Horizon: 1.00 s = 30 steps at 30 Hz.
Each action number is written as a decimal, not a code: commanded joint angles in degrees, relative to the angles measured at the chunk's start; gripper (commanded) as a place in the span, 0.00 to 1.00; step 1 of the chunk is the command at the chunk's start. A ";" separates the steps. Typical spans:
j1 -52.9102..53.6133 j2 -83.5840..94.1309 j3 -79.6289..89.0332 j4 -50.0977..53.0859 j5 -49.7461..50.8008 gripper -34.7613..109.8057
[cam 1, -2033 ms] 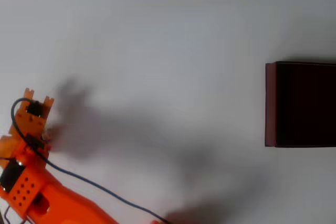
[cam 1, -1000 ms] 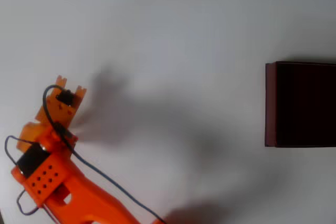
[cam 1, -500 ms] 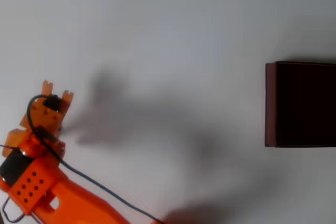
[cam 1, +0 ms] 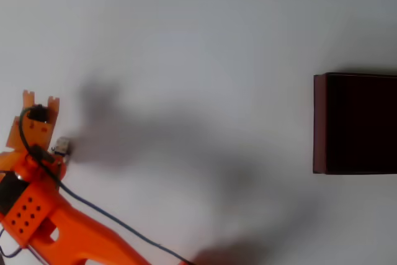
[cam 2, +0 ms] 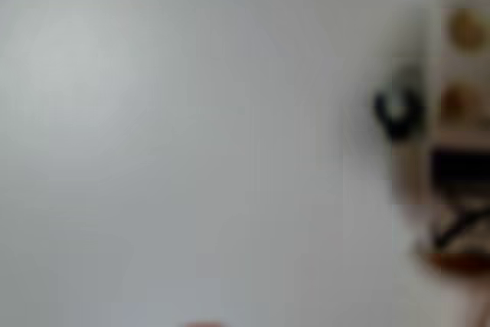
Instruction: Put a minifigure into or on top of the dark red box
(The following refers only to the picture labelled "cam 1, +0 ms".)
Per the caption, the small white blue object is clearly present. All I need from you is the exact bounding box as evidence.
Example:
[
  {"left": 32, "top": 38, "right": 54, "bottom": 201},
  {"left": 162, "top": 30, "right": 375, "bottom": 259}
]
[{"left": 51, "top": 137, "right": 73, "bottom": 164}]

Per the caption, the dark red open box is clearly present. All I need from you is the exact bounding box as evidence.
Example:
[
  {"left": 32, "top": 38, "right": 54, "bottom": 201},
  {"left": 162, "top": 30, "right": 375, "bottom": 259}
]
[{"left": 312, "top": 71, "right": 397, "bottom": 175}]

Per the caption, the orange pronged camera mount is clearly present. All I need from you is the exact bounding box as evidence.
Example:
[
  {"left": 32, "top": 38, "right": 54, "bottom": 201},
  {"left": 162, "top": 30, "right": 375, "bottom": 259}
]
[{"left": 6, "top": 90, "right": 60, "bottom": 154}]

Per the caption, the small black camera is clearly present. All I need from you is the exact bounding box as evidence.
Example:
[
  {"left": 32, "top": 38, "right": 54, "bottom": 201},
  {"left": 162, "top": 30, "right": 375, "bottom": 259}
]
[{"left": 29, "top": 104, "right": 50, "bottom": 123}]

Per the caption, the thin servo cable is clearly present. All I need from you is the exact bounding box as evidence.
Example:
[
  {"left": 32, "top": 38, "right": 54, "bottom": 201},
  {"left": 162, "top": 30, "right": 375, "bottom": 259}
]
[{"left": 0, "top": 227, "right": 24, "bottom": 259}]

